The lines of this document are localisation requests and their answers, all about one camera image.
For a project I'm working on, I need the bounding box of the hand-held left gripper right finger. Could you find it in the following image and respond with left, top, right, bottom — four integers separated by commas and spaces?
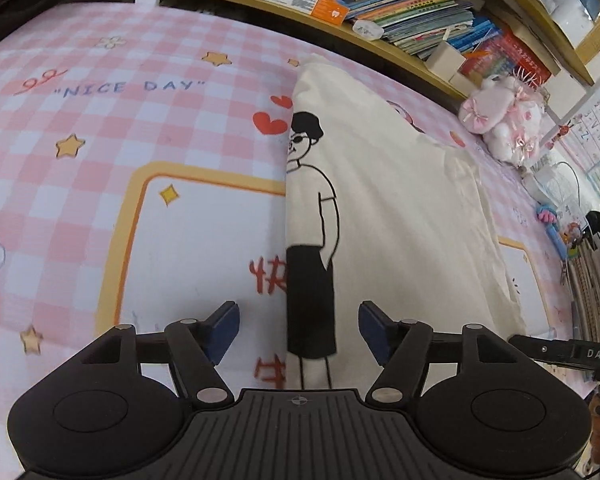
358, 300, 521, 409

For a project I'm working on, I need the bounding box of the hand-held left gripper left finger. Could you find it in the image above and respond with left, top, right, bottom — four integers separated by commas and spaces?
80, 300, 241, 409

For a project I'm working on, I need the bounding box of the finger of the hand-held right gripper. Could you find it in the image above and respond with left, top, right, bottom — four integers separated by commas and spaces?
509, 334, 576, 362

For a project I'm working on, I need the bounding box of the cream t-shirt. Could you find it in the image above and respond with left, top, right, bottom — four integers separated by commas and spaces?
282, 52, 528, 391

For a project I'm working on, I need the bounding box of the stack of magazines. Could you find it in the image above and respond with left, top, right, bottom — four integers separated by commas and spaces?
562, 232, 600, 348

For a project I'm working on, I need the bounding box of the blue toy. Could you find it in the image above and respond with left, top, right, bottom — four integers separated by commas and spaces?
537, 204, 568, 258

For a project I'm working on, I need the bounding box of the pink checked blanket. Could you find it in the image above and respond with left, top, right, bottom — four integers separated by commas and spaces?
0, 0, 600, 411

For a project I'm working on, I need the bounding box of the pink plush toy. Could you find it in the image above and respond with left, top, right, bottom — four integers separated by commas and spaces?
457, 72, 551, 163

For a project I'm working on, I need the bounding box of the small beige cardboard box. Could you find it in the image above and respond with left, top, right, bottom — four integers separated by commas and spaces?
424, 41, 467, 78

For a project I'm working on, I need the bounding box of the small white plastic case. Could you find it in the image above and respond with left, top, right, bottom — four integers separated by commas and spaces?
352, 19, 385, 41

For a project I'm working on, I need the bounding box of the wooden bookshelf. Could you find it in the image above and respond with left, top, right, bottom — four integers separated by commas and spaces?
162, 0, 600, 126

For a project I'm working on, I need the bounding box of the row of colourful books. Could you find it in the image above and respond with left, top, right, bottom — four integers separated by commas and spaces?
167, 0, 553, 86

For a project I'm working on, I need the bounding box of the white charger with cable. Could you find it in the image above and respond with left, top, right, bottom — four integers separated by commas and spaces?
522, 160, 583, 208

